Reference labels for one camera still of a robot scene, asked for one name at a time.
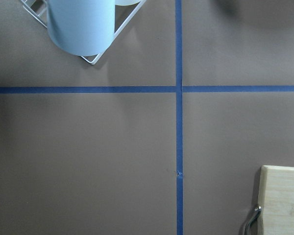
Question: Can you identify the light blue cup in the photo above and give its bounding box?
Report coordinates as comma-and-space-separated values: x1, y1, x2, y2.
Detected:
47, 0, 115, 56

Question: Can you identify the white cup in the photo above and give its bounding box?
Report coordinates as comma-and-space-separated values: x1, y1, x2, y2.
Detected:
115, 0, 141, 6

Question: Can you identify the white wire cup rack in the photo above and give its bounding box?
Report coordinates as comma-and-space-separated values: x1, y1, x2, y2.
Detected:
21, 0, 147, 66

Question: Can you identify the bamboo cutting board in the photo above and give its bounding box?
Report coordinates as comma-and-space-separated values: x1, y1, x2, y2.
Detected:
258, 165, 294, 235

